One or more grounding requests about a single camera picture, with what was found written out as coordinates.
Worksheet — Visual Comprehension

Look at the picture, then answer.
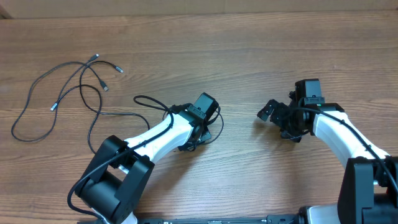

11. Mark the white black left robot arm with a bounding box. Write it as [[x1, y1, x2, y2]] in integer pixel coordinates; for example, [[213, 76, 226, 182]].
[[72, 109, 210, 223]]

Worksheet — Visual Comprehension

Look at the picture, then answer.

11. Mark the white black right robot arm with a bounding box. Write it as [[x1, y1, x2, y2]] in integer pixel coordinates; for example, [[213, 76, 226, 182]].
[[257, 96, 397, 223]]

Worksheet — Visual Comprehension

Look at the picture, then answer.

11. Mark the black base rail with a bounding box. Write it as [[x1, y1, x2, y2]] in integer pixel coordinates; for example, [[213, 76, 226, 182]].
[[138, 214, 305, 224]]

